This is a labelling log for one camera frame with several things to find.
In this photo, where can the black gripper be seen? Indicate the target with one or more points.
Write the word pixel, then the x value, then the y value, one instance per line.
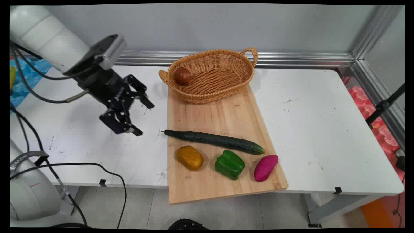
pixel 105 87

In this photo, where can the yellow potato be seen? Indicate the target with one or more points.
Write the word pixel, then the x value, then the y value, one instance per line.
pixel 190 157

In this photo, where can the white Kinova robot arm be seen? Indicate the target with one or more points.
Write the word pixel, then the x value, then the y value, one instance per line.
pixel 48 35

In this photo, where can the brown round tomato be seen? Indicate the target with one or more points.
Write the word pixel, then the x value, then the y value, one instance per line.
pixel 182 76

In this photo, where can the black table edge clip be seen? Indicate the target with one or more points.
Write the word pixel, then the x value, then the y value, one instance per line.
pixel 337 190
pixel 102 183

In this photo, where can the woven wicker basket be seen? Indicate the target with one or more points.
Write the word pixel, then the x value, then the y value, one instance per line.
pixel 213 81

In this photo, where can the wooden cutting board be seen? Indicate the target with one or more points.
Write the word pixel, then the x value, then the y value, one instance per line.
pixel 220 116

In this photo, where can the dark green cucumber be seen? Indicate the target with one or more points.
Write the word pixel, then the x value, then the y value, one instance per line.
pixel 216 140

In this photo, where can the blue foam mat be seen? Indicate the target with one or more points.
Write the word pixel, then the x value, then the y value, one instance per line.
pixel 29 76

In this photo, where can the green bell pepper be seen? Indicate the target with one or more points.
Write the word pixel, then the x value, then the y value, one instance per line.
pixel 229 164

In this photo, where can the yellow green object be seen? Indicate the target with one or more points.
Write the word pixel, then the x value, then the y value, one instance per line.
pixel 12 77

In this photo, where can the black round floor object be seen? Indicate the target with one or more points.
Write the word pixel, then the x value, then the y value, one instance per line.
pixel 187 224

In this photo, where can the purple sweet potato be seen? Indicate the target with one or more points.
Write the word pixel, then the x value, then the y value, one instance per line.
pixel 265 168

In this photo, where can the grey metal table leg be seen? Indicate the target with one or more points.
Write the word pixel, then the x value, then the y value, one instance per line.
pixel 336 207

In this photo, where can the black tripod stand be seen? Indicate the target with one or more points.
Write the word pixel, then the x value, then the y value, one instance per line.
pixel 383 105

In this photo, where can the pink foam mat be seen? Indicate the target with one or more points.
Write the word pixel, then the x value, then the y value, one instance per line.
pixel 385 136

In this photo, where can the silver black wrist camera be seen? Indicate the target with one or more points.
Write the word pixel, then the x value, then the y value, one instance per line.
pixel 111 51

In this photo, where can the horizontal aluminium frame rail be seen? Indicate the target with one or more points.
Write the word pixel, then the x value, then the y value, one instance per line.
pixel 291 60

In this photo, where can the slanted aluminium frame rail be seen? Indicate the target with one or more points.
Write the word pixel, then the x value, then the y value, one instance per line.
pixel 378 94

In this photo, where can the upright aluminium frame post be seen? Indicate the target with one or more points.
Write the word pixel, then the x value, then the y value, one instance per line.
pixel 376 29

